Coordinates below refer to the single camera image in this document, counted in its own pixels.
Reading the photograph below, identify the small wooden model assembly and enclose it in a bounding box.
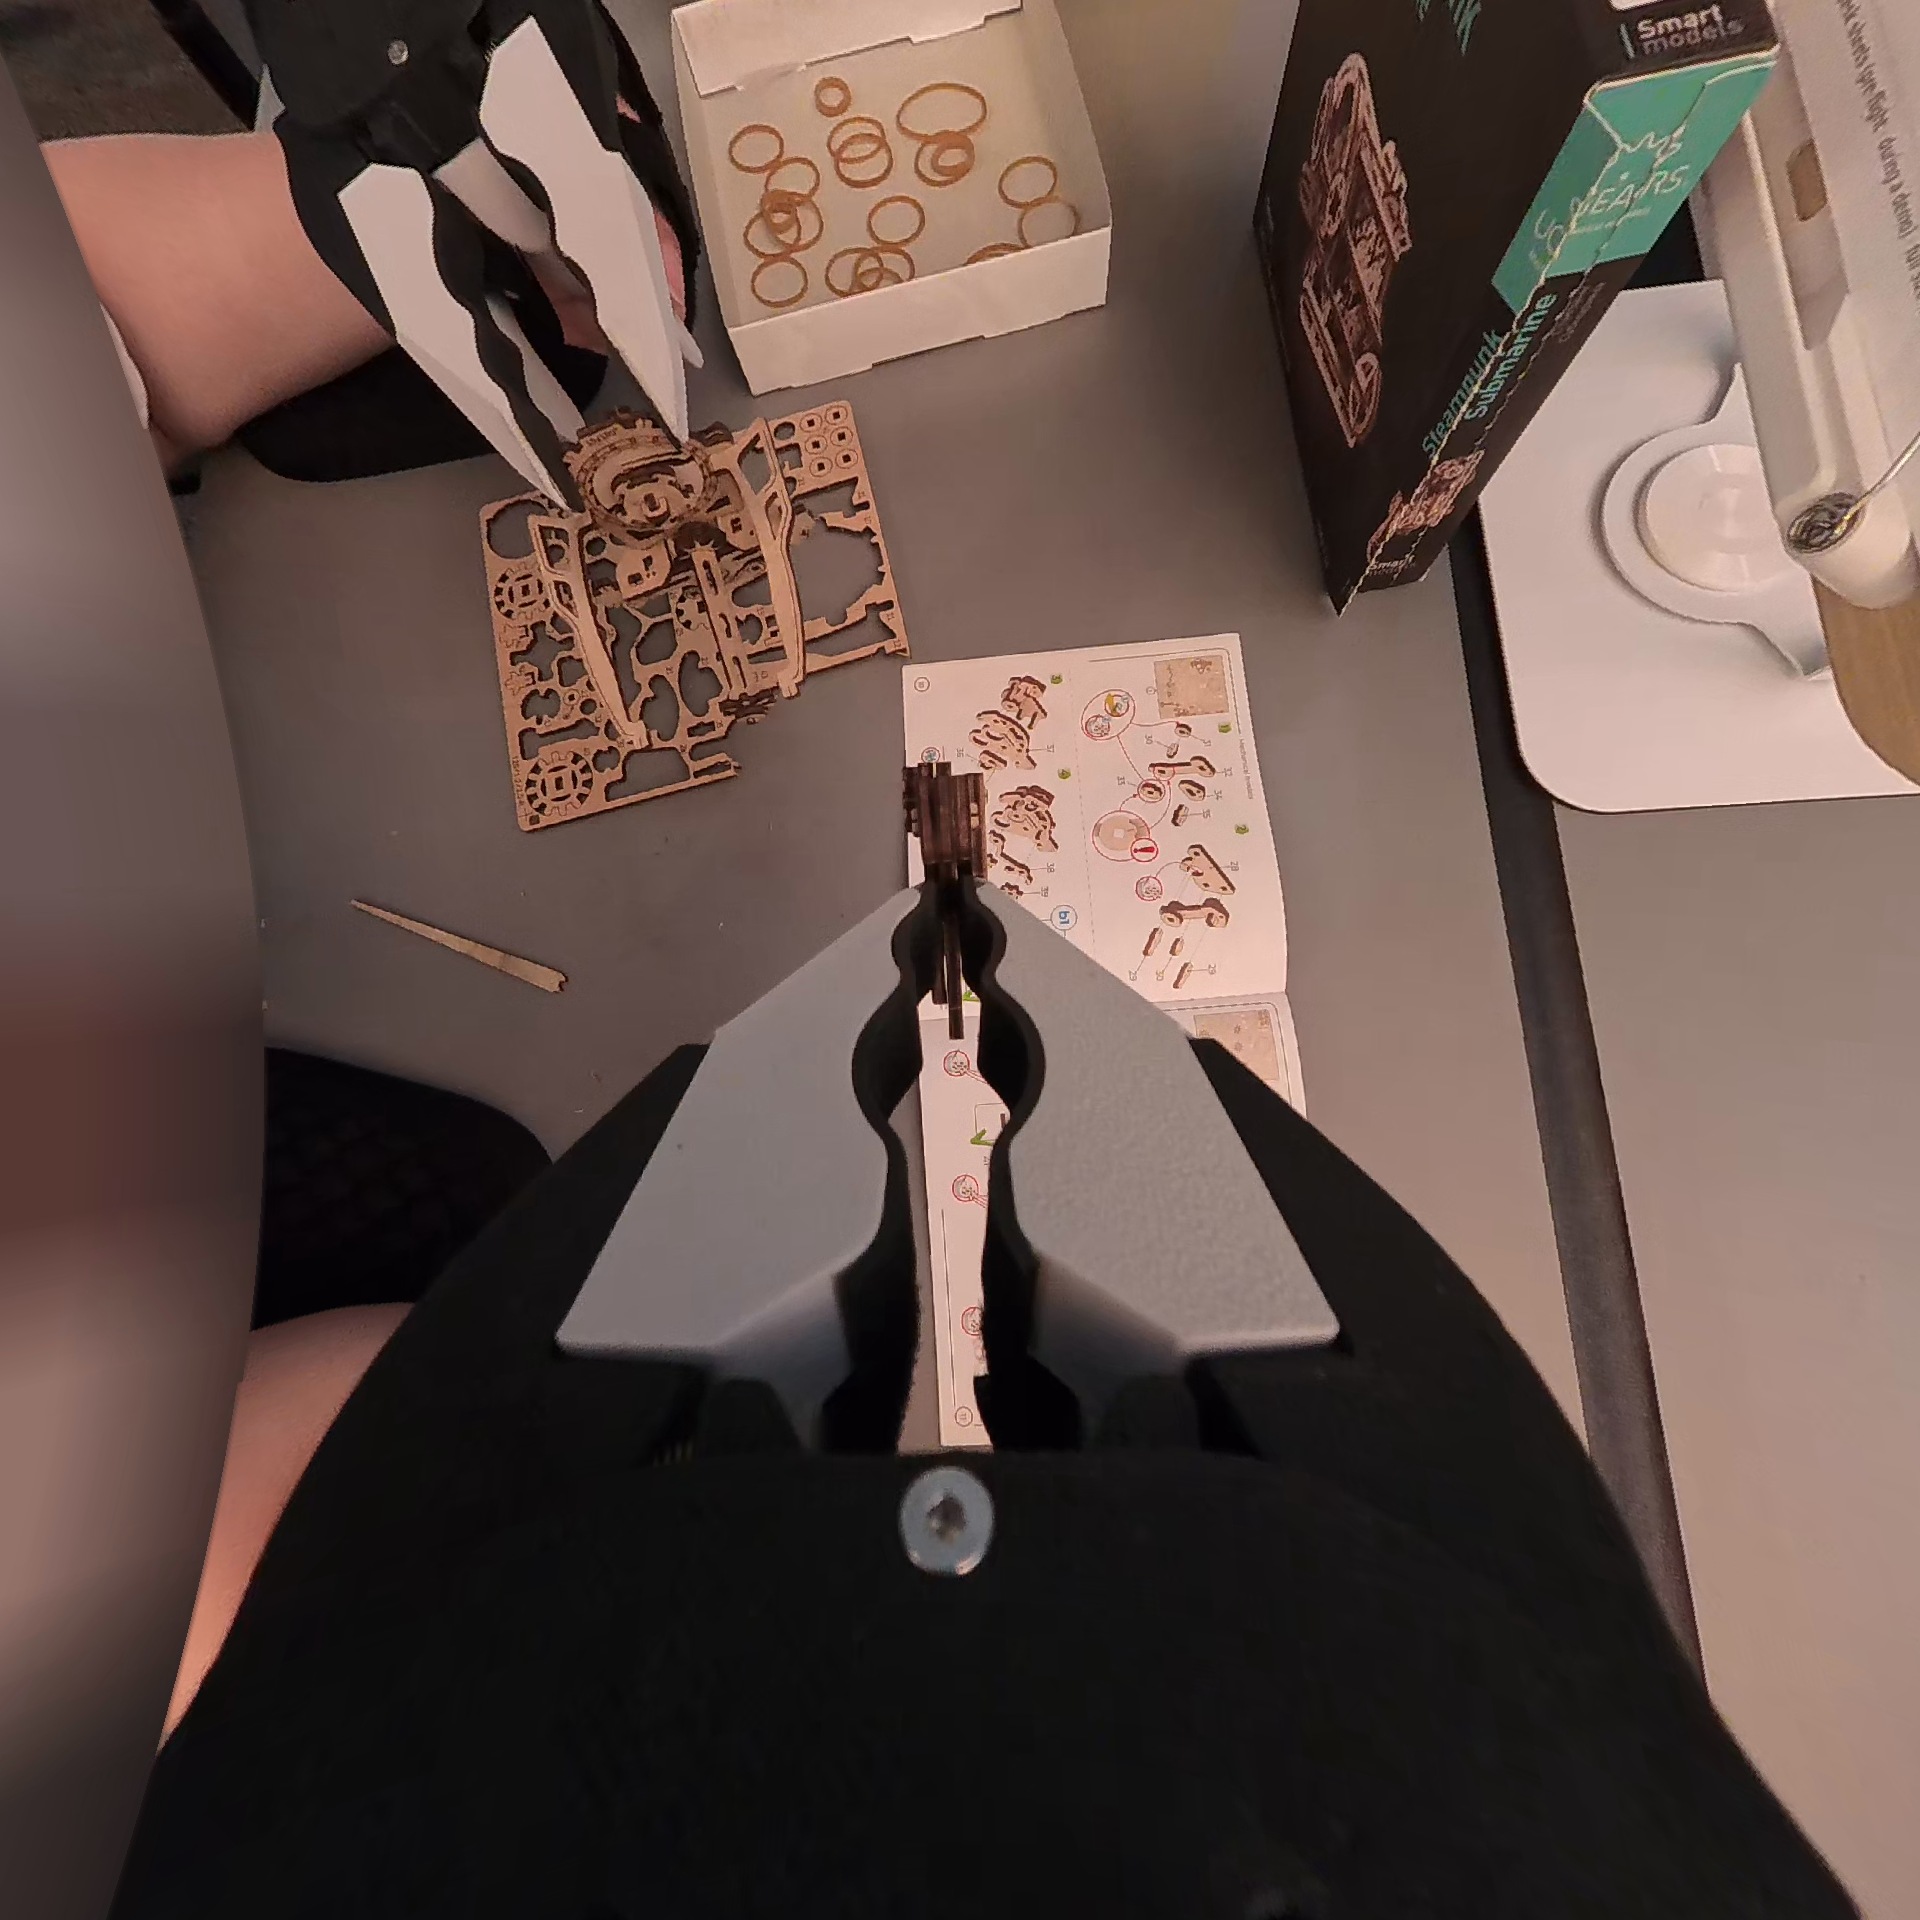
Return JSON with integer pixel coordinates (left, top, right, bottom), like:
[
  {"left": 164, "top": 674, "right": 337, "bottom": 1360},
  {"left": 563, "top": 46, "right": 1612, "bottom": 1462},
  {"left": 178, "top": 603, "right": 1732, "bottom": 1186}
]
[{"left": 901, "top": 759, "right": 993, "bottom": 1040}]

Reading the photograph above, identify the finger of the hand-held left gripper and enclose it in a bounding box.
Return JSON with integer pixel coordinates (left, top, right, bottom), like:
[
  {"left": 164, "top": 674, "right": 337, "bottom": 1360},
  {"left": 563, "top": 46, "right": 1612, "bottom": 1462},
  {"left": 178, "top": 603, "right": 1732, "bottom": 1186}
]
[
  {"left": 337, "top": 162, "right": 586, "bottom": 513},
  {"left": 481, "top": 17, "right": 693, "bottom": 442}
]

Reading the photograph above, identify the pile of rubber bands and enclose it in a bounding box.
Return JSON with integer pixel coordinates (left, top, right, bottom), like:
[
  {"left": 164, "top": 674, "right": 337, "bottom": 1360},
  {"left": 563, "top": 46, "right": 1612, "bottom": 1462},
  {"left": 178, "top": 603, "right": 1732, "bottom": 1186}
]
[{"left": 728, "top": 75, "right": 1083, "bottom": 313}]

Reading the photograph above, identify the black model kit box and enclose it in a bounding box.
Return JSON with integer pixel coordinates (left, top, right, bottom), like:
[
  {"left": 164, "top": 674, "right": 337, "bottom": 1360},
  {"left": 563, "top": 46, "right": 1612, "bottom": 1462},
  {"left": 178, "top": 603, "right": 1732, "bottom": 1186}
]
[{"left": 1250, "top": 0, "right": 1783, "bottom": 618}]

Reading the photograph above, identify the person's leg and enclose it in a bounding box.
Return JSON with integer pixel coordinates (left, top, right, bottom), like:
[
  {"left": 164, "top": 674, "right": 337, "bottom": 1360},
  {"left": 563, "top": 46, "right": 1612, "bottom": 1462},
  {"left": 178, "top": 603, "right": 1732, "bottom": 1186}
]
[{"left": 156, "top": 1302, "right": 417, "bottom": 1753}]

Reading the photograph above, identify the person's left hand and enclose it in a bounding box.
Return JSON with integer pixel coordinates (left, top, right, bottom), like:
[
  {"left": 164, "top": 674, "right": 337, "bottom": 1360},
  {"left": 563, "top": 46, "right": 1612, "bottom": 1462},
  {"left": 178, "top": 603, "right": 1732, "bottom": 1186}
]
[{"left": 521, "top": 244, "right": 612, "bottom": 359}]

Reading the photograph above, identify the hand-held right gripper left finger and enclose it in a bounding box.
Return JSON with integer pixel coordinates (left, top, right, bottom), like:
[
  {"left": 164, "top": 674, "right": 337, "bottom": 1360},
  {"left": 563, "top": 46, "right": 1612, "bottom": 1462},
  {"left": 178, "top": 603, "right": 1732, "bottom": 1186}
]
[{"left": 556, "top": 882, "right": 945, "bottom": 1454}]

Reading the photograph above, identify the person's left forearm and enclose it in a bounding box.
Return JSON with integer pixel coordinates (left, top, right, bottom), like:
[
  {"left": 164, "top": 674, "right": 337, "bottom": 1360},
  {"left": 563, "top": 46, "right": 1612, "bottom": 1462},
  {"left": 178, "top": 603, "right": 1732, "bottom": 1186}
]
[{"left": 41, "top": 129, "right": 410, "bottom": 471}]

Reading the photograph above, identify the black wrist rest pad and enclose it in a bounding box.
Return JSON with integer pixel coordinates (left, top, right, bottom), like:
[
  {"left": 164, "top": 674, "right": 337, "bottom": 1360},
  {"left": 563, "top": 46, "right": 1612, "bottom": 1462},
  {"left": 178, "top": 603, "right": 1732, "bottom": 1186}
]
[{"left": 235, "top": 306, "right": 612, "bottom": 488}]

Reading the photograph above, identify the printed instruction sheet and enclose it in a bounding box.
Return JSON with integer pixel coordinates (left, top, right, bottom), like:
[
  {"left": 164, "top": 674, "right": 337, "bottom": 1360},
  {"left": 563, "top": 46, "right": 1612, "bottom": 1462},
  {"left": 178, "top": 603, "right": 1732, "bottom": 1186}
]
[{"left": 1769, "top": 0, "right": 1920, "bottom": 351}]

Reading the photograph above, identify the white cardboard tray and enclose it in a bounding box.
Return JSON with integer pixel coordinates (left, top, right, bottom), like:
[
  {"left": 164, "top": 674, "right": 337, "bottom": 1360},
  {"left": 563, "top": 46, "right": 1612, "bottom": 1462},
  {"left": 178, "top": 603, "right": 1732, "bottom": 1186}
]
[{"left": 669, "top": 0, "right": 1115, "bottom": 399}]

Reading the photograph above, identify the punched wooden parts sheet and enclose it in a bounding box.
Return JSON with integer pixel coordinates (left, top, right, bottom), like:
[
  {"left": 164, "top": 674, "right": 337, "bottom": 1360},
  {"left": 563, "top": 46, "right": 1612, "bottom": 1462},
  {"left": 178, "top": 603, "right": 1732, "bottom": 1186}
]
[{"left": 479, "top": 401, "right": 914, "bottom": 833}]

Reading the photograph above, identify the thin wooden stick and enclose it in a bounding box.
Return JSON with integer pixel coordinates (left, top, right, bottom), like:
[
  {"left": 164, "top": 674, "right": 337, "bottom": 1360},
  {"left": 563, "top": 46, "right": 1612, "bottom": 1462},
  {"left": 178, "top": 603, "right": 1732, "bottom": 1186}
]
[{"left": 348, "top": 899, "right": 569, "bottom": 998}]

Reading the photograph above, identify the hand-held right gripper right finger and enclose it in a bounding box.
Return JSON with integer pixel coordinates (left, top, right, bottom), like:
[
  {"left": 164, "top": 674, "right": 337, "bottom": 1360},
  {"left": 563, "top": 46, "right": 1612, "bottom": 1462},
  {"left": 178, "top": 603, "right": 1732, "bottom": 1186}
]
[{"left": 961, "top": 882, "right": 1344, "bottom": 1454}]

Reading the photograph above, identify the paper instruction booklet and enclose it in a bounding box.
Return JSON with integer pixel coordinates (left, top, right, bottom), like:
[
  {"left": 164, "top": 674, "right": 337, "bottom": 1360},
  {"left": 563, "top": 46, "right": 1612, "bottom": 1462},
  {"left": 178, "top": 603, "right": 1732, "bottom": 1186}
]
[{"left": 901, "top": 631, "right": 1307, "bottom": 1451}]

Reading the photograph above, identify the round wooden gear assembly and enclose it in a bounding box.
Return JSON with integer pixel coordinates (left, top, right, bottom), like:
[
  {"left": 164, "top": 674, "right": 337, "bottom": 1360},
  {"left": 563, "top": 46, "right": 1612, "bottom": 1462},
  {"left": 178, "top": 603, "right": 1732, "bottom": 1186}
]
[{"left": 560, "top": 417, "right": 724, "bottom": 553}]

